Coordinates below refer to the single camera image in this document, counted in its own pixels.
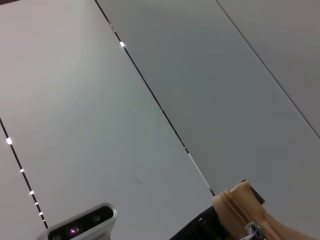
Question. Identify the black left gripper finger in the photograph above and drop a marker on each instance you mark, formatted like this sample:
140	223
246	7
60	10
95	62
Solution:
202	227
259	197

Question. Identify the khaki canvas food bag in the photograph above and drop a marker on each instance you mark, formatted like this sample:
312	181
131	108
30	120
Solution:
240	207

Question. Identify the silver metal zipper pull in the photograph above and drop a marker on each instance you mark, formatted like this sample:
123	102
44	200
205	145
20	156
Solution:
253	231

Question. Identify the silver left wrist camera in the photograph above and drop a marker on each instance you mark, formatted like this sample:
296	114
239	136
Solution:
85	223

